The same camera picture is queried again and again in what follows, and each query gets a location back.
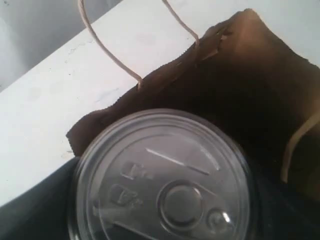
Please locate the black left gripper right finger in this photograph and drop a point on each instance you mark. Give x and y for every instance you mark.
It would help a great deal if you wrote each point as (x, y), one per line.
(280, 213)

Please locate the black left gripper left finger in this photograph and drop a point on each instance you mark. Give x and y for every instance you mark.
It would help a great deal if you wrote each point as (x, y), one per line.
(41, 212)

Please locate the dark can silver lid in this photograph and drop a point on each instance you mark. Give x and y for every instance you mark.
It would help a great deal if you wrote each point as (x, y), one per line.
(162, 174)

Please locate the brown paper shopping bag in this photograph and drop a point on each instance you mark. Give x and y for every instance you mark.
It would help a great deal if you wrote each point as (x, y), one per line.
(245, 79)

